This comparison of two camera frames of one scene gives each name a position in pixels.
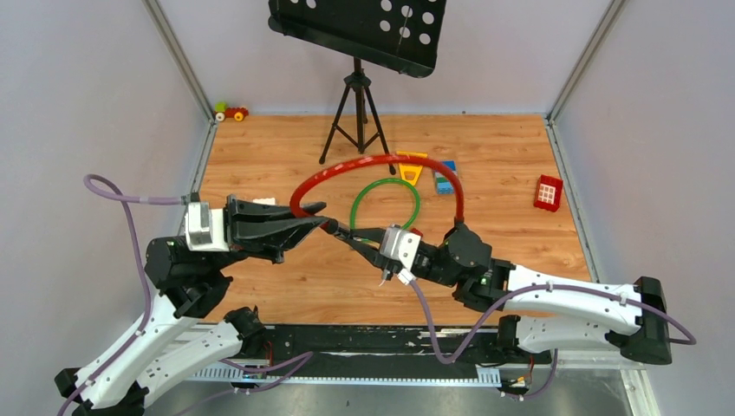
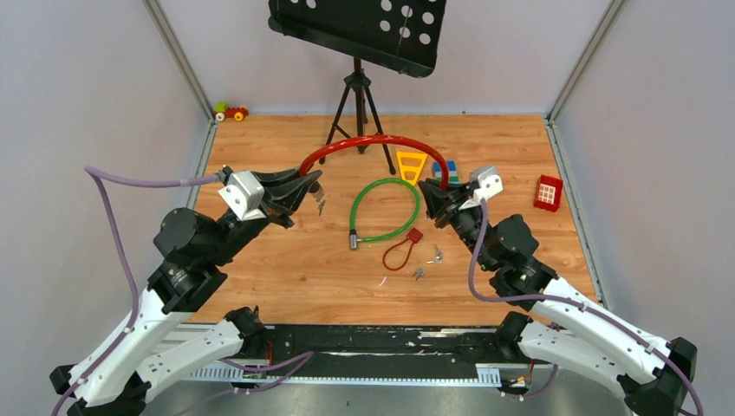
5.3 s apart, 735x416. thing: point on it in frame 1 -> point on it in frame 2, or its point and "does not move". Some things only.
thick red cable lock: [294, 203] -> [375, 138]
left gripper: [267, 230] -> [291, 201]
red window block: [549, 191] does not move
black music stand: [401, 35] does not move
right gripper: [371, 254] -> [436, 202]
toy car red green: [222, 112] does not move
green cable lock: [374, 181] does not move
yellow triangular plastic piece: [410, 172] does not move
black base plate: [393, 349] does not move
